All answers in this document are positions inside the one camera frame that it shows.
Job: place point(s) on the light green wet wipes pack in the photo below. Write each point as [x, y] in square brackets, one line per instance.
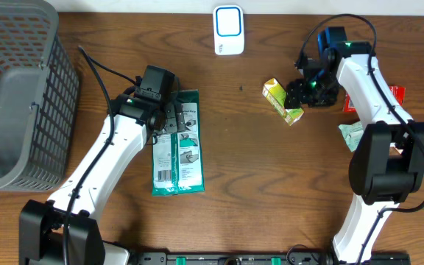
[352, 134]

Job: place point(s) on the red snack bag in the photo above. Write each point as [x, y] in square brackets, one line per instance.
[398, 92]

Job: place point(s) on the white barcode scanner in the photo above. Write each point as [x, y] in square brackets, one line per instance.
[228, 30]

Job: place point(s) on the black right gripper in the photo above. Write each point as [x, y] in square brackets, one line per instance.
[296, 92]

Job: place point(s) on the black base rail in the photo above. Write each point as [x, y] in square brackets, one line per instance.
[299, 255]

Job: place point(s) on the grey plastic shopping basket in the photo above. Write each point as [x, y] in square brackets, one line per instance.
[39, 92]

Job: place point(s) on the dark green packet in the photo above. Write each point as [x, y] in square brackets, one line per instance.
[177, 157]

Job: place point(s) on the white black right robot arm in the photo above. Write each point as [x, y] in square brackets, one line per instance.
[386, 171]

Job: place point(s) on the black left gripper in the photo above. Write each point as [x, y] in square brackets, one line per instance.
[176, 118]

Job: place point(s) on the yellow green juice carton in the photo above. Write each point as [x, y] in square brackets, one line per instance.
[276, 95]

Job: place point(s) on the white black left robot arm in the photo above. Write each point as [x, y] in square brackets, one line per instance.
[65, 228]

